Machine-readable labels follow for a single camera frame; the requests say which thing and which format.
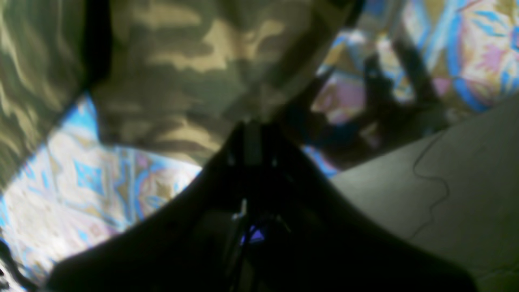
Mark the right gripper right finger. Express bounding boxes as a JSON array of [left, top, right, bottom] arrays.
[[251, 124, 478, 292]]

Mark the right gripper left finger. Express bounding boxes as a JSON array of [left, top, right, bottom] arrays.
[[45, 122, 260, 292]]

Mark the camouflage T-shirt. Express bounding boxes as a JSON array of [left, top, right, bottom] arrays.
[[1, 0, 362, 189]]

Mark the patterned tile tablecloth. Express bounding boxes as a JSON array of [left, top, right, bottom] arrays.
[[1, 0, 518, 282]]

